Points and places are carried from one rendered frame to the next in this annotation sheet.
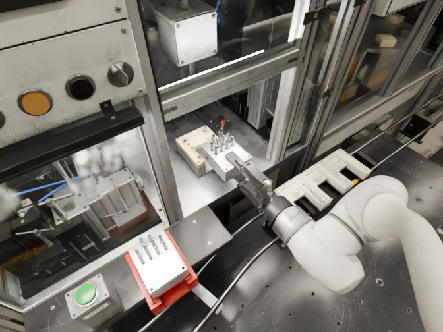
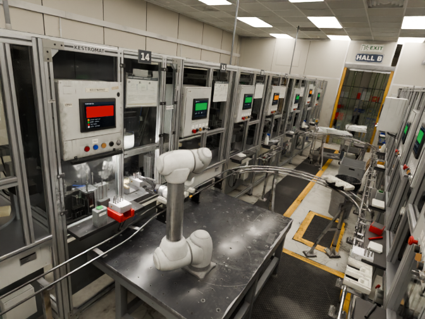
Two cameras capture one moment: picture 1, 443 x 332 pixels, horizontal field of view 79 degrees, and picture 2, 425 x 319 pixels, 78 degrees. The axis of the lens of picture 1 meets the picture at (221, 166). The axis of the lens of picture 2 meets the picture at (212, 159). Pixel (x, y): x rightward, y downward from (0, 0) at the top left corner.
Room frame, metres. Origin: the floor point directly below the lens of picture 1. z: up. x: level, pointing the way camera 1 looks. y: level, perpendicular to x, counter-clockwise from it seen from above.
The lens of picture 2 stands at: (-1.52, 0.27, 1.96)
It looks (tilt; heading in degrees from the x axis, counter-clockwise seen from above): 19 degrees down; 336
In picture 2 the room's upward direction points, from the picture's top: 6 degrees clockwise
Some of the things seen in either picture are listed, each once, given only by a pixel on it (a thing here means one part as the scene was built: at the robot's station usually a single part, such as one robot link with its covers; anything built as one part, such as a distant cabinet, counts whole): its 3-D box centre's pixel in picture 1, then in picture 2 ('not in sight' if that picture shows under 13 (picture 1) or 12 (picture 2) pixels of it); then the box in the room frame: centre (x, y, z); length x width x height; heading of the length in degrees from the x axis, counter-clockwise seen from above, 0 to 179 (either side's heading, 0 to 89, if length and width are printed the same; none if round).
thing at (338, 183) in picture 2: not in sight; (336, 183); (0.55, -2.32, 0.84); 0.37 x 0.14 x 0.10; 3
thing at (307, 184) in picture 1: (320, 187); (176, 197); (0.57, -0.36, 0.84); 0.36 x 0.14 x 0.10; 125
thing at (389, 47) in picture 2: not in sight; (370, 52); (4.64, -7.29, 2.96); 1.23 x 0.08 x 0.68; 35
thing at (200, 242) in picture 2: not in sight; (199, 247); (-0.16, -0.32, 0.85); 0.18 x 0.16 x 0.22; 99
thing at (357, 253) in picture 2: not in sight; (362, 252); (-0.58, -1.32, 0.92); 0.13 x 0.10 x 0.09; 35
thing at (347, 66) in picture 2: not in sight; (357, 108); (4.58, -7.33, 1.31); 1.36 x 0.10 x 2.62; 35
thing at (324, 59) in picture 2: not in sight; (281, 87); (6.69, -5.84, 1.65); 3.78 x 0.08 x 3.30; 35
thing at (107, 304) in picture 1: (95, 298); (98, 215); (0.17, 0.29, 0.97); 0.08 x 0.08 x 0.12; 35
